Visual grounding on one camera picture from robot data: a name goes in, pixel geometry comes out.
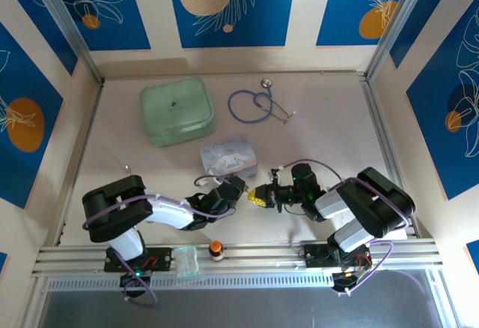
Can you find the cartoon dog print tin box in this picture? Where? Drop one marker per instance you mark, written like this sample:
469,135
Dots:
228,155

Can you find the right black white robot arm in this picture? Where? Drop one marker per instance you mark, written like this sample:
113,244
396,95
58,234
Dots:
378,204

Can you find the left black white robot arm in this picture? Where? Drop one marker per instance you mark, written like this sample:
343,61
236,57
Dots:
112,208

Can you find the orange cap small bottle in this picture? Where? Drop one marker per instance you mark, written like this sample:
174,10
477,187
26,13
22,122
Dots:
216,249

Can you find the clear plastic packet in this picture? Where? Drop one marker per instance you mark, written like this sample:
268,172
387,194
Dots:
186,261

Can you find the blue stethoscope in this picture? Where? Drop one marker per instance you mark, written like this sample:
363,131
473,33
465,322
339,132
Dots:
239,116

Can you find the mint green square case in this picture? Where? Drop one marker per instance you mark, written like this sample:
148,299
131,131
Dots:
174,109

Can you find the right black controller board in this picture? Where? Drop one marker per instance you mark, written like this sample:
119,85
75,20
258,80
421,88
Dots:
348,279

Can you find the black controller board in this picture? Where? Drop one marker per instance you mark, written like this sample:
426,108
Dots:
348,279
134,279

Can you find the left black controller board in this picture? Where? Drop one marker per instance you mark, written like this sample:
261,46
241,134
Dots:
134,279

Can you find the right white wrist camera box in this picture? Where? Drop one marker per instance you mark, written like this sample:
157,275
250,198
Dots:
274,175

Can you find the aluminium front rail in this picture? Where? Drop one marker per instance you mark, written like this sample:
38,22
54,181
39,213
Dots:
262,258

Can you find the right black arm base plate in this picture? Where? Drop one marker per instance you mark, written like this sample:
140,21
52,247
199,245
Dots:
318,257

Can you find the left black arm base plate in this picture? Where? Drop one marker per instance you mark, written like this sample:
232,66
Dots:
164,260

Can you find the aluminium side rail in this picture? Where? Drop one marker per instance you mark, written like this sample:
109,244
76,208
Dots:
378,118
80,148

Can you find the aluminium frame post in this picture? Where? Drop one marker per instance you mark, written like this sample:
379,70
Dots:
396,21
67,21

